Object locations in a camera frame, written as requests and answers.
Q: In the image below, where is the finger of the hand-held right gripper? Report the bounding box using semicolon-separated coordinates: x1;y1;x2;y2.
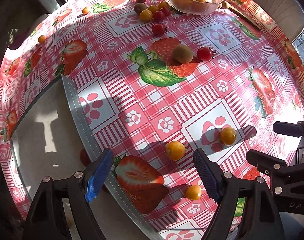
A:
273;120;304;138
246;149;288;178

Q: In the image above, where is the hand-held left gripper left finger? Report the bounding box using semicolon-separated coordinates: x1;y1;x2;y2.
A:
22;148;114;240

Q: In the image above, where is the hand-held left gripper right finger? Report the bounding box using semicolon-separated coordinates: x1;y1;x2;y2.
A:
193;148;286;240

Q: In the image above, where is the white tray with grey rim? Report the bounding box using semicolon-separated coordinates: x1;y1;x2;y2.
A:
11;74;167;240

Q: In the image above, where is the small brown kiwi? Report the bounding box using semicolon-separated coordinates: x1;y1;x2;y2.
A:
172;44;193;64
134;2;148;14

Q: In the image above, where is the strawberry printed pink tablecloth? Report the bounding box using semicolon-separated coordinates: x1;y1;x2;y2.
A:
0;0;304;240

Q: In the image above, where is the white chair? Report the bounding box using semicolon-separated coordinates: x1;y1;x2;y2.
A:
240;0;304;43

